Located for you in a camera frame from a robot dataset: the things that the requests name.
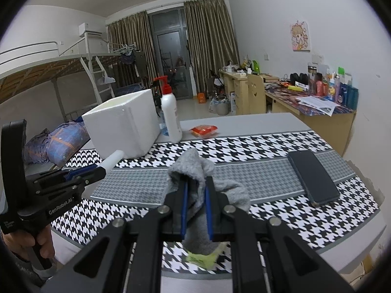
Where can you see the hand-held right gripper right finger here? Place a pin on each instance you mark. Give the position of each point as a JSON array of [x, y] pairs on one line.
[[208, 210]]

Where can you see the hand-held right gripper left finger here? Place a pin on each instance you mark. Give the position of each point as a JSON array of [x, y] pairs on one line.
[[184, 207]]

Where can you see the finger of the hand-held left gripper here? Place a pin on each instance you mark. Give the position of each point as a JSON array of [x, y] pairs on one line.
[[78, 171], [91, 176]]

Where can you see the white tube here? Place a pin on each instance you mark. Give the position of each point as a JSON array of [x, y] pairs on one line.
[[113, 158]]

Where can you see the grey sock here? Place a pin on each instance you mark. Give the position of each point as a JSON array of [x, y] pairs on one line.
[[195, 164]]

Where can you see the white foam box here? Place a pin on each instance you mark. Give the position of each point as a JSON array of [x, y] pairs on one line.
[[122, 128]]

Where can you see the person's left forearm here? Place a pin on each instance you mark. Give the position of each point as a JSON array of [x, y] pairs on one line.
[[18, 270]]

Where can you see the person's left hand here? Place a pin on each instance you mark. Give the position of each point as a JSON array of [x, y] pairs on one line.
[[46, 244]]

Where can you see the blue plaid quilt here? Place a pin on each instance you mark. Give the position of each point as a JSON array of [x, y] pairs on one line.
[[58, 140]]

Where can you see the houndstooth table mat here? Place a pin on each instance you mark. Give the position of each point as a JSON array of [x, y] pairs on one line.
[[259, 183]]

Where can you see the red snack packet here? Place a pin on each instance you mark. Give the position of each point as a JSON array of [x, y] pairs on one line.
[[203, 130]]

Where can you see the white pump bottle red pump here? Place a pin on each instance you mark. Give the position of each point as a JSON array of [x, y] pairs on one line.
[[171, 116]]

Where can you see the blue plaid mattress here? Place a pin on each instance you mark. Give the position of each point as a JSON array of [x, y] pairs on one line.
[[129, 90]]

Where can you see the white plastic bag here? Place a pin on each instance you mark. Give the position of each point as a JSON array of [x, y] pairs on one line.
[[107, 79]]

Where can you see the metal bucket with bags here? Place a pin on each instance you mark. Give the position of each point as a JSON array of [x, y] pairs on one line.
[[220, 106]]

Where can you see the white metal bunk bed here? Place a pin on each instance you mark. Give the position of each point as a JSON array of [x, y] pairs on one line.
[[45, 67]]

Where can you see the white blue carton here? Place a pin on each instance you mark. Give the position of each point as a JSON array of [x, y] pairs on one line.
[[233, 103]]

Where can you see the orange box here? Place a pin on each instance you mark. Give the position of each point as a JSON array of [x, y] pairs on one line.
[[202, 98]]

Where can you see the black smartphone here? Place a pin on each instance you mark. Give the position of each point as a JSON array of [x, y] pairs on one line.
[[314, 177]]

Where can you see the light wooden desk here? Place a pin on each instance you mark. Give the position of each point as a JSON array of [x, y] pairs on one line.
[[238, 94]]

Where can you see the hanging dark clothes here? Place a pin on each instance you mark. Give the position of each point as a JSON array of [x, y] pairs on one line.
[[134, 61]]

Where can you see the white air conditioner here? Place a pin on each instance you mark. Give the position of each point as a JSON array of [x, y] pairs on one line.
[[90, 30]]

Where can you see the brown curtain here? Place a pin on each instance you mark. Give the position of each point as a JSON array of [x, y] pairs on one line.
[[210, 45], [131, 36]]

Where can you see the wooden desk patterned cover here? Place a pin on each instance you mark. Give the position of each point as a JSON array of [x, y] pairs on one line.
[[330, 128]]

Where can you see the yellow tube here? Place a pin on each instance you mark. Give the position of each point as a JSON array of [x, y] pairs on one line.
[[294, 88]]

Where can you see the green bottle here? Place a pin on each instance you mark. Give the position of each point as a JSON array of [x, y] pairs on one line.
[[256, 67]]

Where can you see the glass balcony door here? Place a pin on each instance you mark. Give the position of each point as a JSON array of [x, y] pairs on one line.
[[171, 45]]

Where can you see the printed papers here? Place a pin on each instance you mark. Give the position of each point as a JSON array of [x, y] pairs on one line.
[[317, 103]]

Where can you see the row of toiletry bottles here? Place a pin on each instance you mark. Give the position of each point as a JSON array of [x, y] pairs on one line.
[[336, 88]]

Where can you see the cartoon wall poster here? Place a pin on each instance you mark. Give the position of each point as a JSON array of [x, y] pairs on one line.
[[301, 36]]

